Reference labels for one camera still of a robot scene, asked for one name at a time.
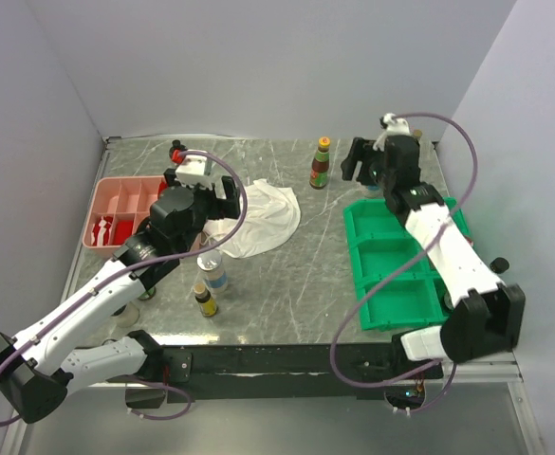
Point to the red sauce bottle yellow cap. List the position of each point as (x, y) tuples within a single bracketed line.
[(320, 164)]

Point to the black front mounting rail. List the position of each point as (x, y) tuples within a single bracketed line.
[(208, 372)]

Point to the black cap spice jar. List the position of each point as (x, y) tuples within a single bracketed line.
[(176, 148)]

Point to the red white striped packet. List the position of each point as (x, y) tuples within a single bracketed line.
[(101, 231)]

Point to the dark sauce bottle black cap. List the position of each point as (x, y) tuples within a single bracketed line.
[(497, 265)]

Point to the red packet front compartment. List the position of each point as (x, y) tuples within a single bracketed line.
[(123, 230)]

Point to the white crumpled cloth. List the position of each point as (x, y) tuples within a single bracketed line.
[(273, 216)]

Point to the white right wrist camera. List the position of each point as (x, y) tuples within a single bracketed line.
[(391, 125)]

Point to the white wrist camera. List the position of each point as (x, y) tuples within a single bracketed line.
[(191, 171), (391, 125)]

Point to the silver lid jar near front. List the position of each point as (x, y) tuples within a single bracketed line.
[(211, 265)]

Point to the silver lid blue label jar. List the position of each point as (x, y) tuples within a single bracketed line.
[(372, 191)]

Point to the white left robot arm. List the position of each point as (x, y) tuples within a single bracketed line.
[(42, 365)]

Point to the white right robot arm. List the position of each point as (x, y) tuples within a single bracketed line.
[(487, 313)]

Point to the small yellow dropper bottle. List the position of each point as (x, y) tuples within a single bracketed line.
[(205, 300)]

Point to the green compartment bin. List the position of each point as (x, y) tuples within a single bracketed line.
[(378, 245)]

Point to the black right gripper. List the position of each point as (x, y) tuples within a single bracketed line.
[(362, 151)]

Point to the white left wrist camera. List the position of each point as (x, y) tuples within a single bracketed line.
[(191, 171)]

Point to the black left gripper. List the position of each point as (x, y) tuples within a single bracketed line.
[(222, 207)]

